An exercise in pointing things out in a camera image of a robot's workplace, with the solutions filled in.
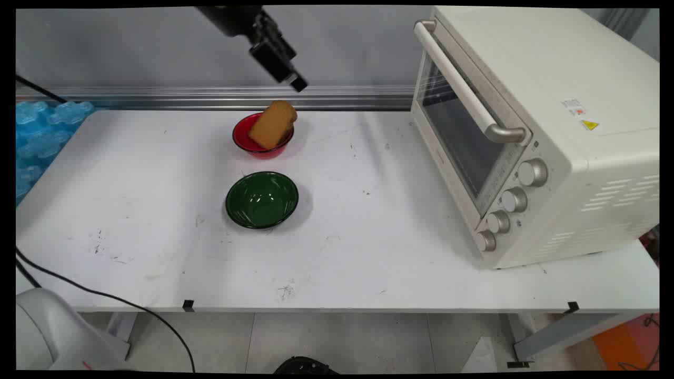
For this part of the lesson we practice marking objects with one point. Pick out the white label sticker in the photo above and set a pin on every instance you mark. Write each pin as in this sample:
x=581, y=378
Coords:
x=574, y=106

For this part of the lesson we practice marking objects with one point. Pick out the yellow warning sticker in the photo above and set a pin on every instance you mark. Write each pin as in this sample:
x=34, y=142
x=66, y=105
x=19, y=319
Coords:
x=590, y=125

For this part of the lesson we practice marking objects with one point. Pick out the black round floor object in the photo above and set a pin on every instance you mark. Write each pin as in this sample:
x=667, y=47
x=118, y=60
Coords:
x=305, y=366

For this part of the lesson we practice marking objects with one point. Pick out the red bowl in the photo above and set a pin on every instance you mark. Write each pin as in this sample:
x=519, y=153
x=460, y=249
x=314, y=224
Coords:
x=241, y=138

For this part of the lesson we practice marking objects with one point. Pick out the brown bread slice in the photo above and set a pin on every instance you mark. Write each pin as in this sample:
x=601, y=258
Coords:
x=273, y=125

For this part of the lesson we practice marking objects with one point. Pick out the cream toaster oven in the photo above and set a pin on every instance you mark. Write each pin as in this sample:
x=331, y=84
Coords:
x=579, y=173

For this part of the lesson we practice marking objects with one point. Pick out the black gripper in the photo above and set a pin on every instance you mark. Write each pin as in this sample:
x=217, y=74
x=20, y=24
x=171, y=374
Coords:
x=231, y=20

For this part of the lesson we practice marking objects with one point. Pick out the orange floor mat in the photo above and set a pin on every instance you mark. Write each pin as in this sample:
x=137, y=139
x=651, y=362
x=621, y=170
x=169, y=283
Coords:
x=626, y=345

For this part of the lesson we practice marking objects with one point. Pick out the grey table leg with foot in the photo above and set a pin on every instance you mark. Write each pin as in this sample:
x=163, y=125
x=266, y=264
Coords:
x=563, y=331

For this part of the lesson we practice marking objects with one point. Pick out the black table edge clip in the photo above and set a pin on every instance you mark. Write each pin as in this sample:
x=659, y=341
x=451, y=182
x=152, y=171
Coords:
x=188, y=305
x=573, y=307

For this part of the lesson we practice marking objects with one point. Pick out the dark green bowl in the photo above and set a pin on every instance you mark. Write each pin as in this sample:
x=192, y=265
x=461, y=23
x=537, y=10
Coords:
x=261, y=200

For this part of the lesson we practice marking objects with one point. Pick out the large silver oven knob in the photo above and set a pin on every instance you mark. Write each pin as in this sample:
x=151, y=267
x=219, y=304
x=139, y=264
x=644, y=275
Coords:
x=533, y=172

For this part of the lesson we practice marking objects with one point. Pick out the blue bubble wrap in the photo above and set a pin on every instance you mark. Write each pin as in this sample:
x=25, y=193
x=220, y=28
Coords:
x=39, y=137

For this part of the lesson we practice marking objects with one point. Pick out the aluminium profile rail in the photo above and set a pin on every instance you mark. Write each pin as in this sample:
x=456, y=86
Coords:
x=210, y=98

